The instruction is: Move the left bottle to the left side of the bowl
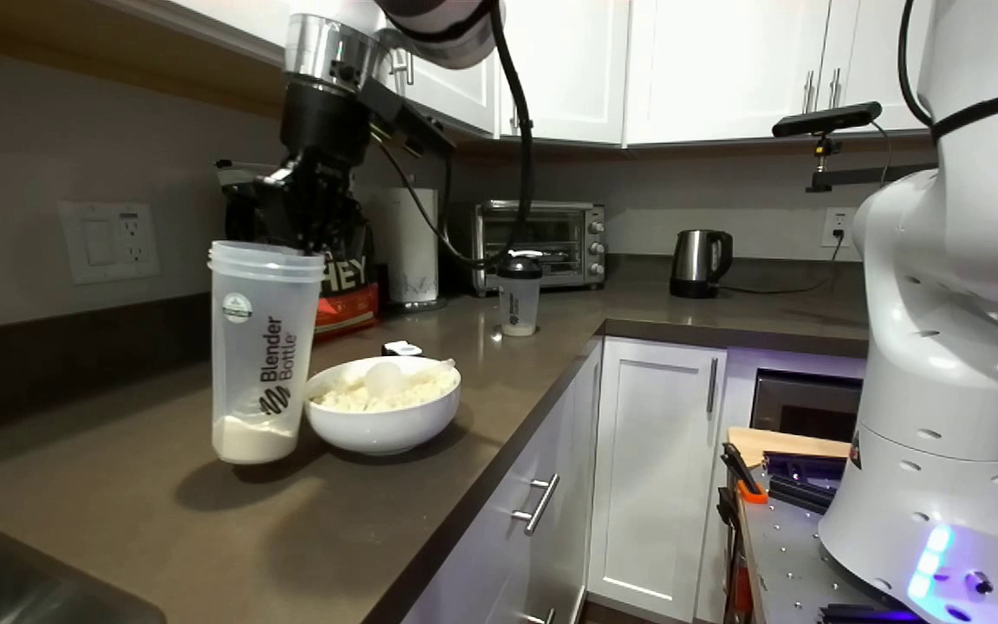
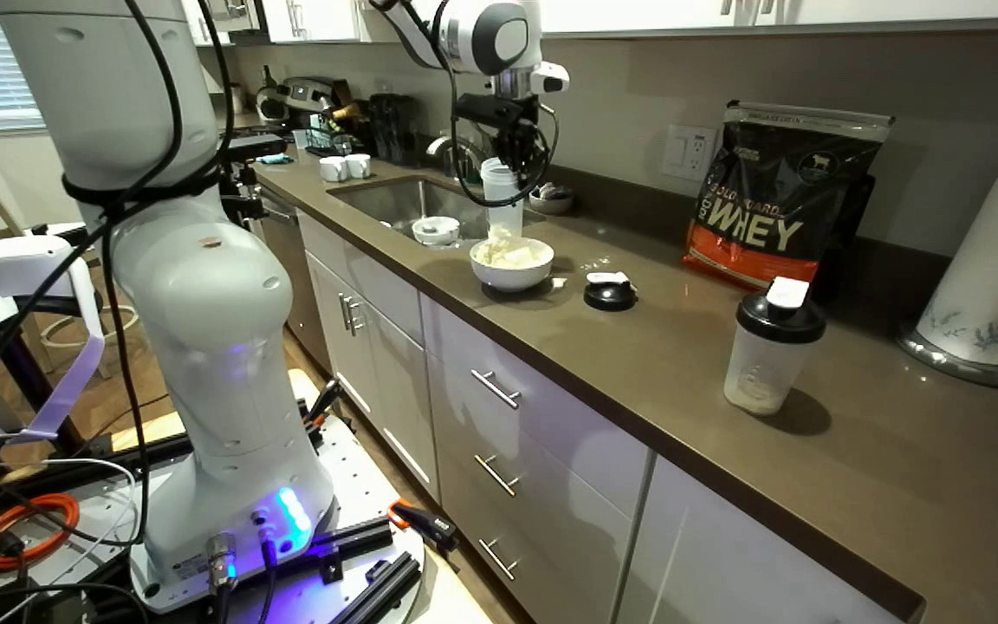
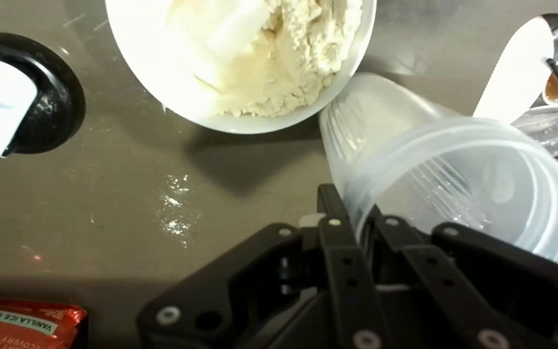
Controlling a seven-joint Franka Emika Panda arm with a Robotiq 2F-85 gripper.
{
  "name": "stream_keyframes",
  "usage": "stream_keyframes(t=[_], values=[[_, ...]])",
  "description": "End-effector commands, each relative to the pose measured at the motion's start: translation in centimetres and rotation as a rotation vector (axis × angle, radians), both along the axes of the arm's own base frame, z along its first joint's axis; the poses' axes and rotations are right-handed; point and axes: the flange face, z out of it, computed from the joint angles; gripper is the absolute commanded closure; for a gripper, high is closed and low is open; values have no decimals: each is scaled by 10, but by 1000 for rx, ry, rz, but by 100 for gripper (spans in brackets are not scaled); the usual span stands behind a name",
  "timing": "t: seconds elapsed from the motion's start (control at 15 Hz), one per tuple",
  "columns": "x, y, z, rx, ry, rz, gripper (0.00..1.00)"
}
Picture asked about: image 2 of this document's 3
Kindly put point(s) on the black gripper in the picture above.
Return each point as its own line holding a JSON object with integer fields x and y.
{"x": 519, "y": 128}

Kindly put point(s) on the translucent plastic cup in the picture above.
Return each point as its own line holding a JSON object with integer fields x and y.
{"x": 503, "y": 203}

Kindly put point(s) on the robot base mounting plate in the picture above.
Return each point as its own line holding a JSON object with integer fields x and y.
{"x": 349, "y": 473}

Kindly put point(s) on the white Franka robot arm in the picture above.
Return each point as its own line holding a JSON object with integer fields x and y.
{"x": 208, "y": 349}

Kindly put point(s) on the white bowl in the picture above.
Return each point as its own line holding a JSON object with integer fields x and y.
{"x": 511, "y": 264}

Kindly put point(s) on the black bottle lid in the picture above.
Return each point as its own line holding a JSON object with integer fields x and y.
{"x": 612, "y": 293}

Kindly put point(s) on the shaker bottle with black lid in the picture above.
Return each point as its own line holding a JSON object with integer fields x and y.
{"x": 766, "y": 352}

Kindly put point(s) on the small white black dish holder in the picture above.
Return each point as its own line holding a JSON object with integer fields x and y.
{"x": 553, "y": 198}

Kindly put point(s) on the chrome faucet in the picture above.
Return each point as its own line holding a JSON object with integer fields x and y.
{"x": 443, "y": 148}

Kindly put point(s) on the small white cup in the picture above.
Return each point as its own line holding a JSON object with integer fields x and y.
{"x": 436, "y": 231}

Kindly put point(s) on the steel kitchen sink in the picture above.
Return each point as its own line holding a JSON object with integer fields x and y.
{"x": 396, "y": 203}

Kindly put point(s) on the white mug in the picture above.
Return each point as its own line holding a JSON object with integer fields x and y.
{"x": 331, "y": 166}
{"x": 357, "y": 165}

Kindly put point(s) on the black whey protein bag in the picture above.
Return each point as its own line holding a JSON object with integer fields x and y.
{"x": 777, "y": 203}

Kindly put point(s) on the white upper cabinet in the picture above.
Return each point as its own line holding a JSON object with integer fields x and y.
{"x": 797, "y": 16}

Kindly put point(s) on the metal paper towel holder base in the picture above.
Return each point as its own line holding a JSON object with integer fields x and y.
{"x": 927, "y": 352}

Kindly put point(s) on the white paper towel roll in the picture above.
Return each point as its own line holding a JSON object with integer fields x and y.
{"x": 994, "y": 264}

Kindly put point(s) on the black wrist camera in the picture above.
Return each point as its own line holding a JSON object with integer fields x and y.
{"x": 480, "y": 108}

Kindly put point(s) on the white wall outlet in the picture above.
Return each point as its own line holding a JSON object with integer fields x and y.
{"x": 687, "y": 150}

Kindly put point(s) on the white chair frame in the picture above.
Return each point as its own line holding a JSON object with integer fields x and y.
{"x": 73, "y": 382}

